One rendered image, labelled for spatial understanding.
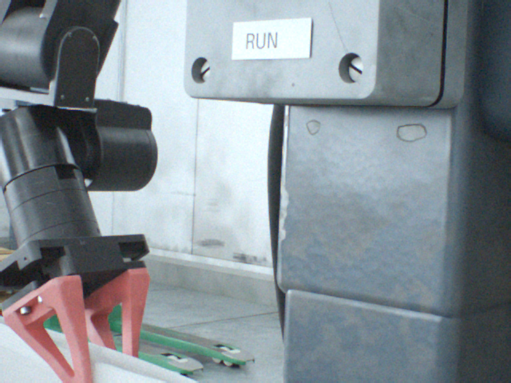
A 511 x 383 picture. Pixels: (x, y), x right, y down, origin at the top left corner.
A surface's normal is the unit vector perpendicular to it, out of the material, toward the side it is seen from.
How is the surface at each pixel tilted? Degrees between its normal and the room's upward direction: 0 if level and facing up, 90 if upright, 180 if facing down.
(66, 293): 81
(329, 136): 90
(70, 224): 62
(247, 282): 90
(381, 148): 90
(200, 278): 90
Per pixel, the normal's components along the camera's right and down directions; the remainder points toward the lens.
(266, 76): -0.68, 0.00
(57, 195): 0.37, -0.40
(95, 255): 0.68, -0.44
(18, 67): -0.62, 0.50
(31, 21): -0.43, -0.61
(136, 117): 0.76, 0.18
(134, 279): 0.75, -0.08
